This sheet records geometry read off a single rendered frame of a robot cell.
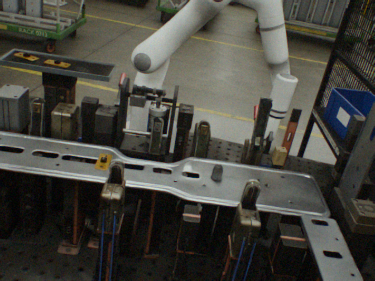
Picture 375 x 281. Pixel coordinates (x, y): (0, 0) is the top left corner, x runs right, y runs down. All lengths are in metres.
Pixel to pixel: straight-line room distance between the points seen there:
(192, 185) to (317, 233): 0.36
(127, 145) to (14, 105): 0.37
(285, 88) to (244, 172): 0.44
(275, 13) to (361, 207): 0.73
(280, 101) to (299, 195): 0.48
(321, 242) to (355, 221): 0.12
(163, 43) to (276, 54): 0.43
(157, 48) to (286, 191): 0.74
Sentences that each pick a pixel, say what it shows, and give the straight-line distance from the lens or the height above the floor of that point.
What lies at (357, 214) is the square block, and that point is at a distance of 1.18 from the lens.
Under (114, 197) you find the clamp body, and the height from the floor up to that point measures 1.04.
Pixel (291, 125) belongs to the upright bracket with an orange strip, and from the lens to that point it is 1.34.
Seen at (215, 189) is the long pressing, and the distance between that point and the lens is 1.18.
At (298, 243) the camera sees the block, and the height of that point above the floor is 0.98.
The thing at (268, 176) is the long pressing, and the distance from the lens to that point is 1.31.
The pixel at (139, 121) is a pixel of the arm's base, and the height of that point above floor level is 0.87.
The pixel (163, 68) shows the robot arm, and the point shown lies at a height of 1.10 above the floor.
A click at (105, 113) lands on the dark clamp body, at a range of 1.35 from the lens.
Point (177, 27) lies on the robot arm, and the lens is 1.59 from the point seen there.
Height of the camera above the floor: 1.67
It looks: 28 degrees down
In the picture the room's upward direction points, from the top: 10 degrees clockwise
